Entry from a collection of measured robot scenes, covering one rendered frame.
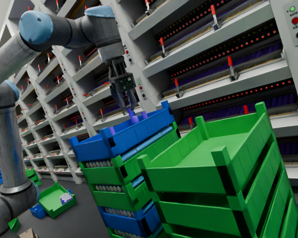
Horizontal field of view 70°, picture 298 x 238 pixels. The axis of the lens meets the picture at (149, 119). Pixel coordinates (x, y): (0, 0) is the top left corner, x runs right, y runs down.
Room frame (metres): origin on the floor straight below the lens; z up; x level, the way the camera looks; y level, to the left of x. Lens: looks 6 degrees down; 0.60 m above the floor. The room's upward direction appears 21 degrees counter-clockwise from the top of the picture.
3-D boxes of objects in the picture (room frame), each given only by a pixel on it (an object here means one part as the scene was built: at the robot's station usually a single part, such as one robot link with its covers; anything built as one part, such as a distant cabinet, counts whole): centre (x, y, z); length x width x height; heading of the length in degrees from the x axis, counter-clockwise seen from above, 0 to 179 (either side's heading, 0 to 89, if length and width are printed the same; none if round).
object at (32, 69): (2.22, 0.86, 0.89); 0.20 x 0.09 x 1.77; 133
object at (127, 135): (0.72, 0.09, 0.52); 0.30 x 0.20 x 0.08; 137
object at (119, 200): (0.72, 0.09, 0.36); 0.30 x 0.20 x 0.08; 137
